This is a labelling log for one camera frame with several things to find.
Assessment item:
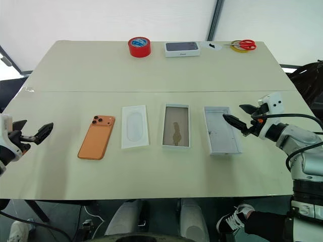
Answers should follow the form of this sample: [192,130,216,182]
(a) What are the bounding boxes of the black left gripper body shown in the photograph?
[7,129,31,155]

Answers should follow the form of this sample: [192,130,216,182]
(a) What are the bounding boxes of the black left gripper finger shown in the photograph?
[20,122,55,146]
[12,119,28,132]

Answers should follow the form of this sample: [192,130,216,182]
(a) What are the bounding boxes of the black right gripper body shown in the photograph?
[243,105,270,138]

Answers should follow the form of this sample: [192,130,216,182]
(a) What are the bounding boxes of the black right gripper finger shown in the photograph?
[239,103,261,115]
[222,113,250,135]

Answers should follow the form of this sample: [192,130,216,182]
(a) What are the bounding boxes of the orange smartphone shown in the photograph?
[77,114,117,161]

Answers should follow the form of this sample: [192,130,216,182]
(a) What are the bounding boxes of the grey white phone box lid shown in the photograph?
[203,105,243,157]

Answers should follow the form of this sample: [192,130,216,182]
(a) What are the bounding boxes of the white phone box base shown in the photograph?
[161,103,192,150]

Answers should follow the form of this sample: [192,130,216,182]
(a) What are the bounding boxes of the closed white phone box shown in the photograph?
[165,41,202,58]

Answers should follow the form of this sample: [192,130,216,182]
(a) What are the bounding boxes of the white phone insert tray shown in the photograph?
[121,104,149,150]

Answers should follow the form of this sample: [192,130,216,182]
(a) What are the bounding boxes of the yellow tape roll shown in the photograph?
[232,39,256,53]

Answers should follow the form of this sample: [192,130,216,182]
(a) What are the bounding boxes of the black bag bundle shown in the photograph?
[288,59,323,112]

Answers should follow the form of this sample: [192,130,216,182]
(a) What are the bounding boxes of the dark table leg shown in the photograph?
[23,200,50,223]

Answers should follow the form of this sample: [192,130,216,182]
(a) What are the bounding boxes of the white card with black mark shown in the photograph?
[201,41,223,51]

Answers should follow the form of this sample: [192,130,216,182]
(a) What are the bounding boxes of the white shoe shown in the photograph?
[8,220,30,242]

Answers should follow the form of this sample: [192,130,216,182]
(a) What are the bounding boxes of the black and white sneaker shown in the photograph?
[216,203,256,234]

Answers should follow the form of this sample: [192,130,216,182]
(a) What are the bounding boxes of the dark metal pole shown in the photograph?
[206,0,226,41]

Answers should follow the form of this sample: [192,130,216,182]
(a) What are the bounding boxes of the black trouser leg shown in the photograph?
[244,210,291,242]

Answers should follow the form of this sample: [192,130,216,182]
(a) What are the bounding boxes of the white rounded robot leg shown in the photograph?
[180,199,210,242]
[104,200,145,237]

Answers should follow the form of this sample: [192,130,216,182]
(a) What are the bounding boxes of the red tape roll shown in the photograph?
[127,36,152,58]

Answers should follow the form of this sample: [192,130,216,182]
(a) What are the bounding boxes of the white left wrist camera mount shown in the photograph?
[0,113,23,162]

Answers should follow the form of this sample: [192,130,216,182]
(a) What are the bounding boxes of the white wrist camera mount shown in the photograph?
[0,113,23,162]
[257,91,284,119]

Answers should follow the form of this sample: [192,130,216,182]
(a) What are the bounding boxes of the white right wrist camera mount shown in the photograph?
[257,91,284,119]

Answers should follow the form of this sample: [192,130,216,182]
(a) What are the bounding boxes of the red handled scissors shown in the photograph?
[223,39,257,51]

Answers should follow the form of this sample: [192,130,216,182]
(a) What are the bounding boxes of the grey frame bar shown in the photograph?
[0,44,32,77]

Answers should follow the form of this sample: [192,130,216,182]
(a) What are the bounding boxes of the black floor cable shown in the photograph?
[0,210,73,242]

